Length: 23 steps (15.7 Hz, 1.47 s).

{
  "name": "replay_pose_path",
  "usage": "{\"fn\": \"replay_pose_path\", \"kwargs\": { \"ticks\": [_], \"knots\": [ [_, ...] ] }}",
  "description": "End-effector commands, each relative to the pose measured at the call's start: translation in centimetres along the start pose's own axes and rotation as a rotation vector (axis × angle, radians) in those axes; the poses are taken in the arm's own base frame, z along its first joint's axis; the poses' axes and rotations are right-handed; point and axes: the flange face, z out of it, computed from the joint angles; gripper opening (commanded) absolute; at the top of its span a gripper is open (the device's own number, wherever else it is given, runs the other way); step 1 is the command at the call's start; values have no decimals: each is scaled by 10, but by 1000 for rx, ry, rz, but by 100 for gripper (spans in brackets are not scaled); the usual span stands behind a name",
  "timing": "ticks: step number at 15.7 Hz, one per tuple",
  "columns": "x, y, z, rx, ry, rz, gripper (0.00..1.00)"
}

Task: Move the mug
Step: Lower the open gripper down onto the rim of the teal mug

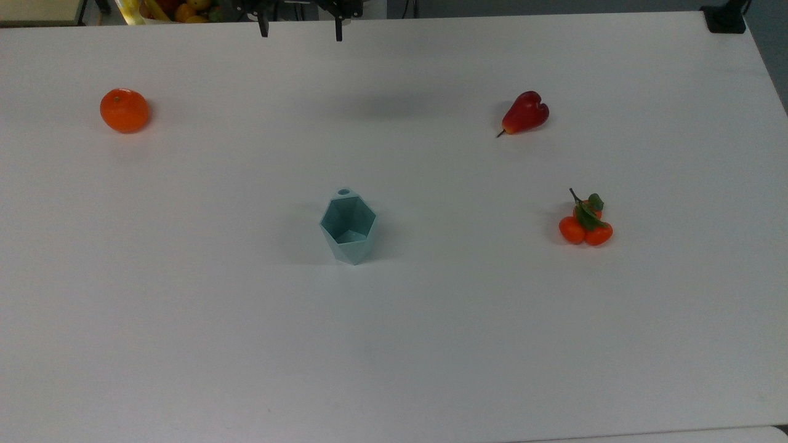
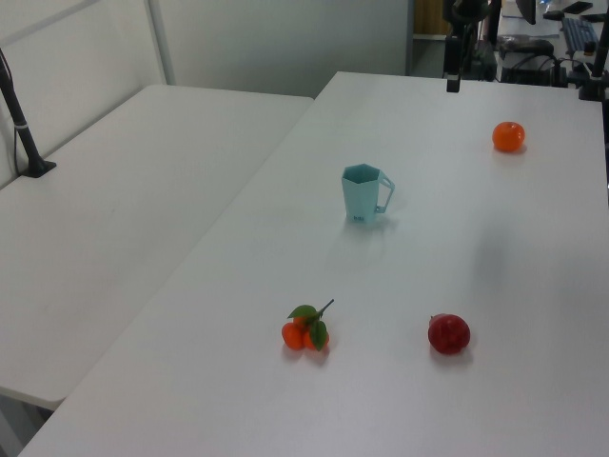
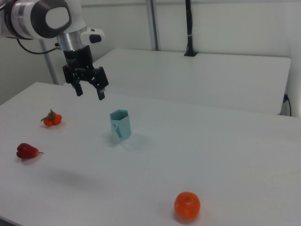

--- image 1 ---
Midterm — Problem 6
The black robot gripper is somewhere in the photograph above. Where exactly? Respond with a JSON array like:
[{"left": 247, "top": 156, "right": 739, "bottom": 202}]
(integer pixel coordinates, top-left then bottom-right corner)
[{"left": 233, "top": 0, "right": 364, "bottom": 42}]

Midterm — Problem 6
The light blue hexagonal mug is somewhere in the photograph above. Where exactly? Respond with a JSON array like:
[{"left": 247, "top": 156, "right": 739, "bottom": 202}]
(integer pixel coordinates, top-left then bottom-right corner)
[{"left": 319, "top": 188, "right": 377, "bottom": 266}]

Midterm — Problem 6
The bowl of mixed fruit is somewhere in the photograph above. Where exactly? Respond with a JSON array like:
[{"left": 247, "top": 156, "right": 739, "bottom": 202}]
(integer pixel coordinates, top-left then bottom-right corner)
[{"left": 115, "top": 0, "right": 230, "bottom": 26}]

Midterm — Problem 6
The orange mandarin fruit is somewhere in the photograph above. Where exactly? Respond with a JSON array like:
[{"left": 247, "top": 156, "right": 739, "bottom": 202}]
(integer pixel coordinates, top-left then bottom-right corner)
[{"left": 100, "top": 88, "right": 150, "bottom": 134}]

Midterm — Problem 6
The red wax apple fruit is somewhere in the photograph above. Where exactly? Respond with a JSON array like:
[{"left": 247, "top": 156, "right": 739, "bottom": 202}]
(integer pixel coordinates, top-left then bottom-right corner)
[{"left": 496, "top": 90, "right": 550, "bottom": 138}]

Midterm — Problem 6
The small oranges bunch with leaves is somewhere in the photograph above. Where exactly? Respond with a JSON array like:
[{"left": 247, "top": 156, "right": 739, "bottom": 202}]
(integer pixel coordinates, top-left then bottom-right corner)
[{"left": 558, "top": 188, "right": 614, "bottom": 247}]

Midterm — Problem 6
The black table clamp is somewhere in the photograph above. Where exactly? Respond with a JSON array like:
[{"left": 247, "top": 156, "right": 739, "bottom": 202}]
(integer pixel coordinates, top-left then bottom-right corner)
[{"left": 701, "top": 0, "right": 753, "bottom": 34}]

